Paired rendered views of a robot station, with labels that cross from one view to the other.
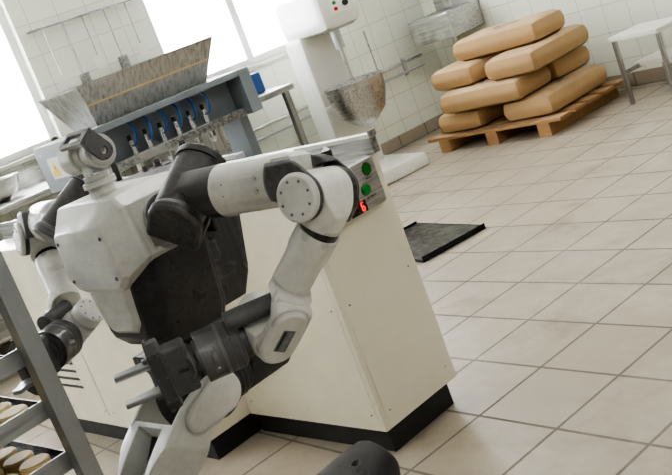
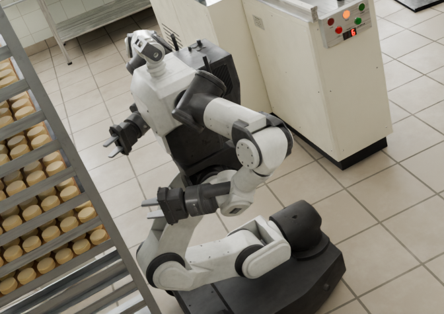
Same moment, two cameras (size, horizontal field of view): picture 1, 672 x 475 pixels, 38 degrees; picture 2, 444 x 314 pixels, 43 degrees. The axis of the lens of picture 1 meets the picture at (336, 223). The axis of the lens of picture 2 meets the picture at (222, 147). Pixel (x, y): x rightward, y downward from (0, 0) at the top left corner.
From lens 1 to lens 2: 0.76 m
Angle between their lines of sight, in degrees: 30
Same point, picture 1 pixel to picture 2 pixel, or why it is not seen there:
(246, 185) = (222, 127)
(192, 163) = (201, 88)
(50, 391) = (102, 215)
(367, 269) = (347, 69)
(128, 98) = not seen: outside the picture
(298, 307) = (244, 199)
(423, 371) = (370, 129)
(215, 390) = not seen: hidden behind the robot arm
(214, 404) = not seen: hidden behind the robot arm
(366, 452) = (302, 211)
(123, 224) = (160, 108)
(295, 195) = (245, 153)
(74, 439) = (114, 237)
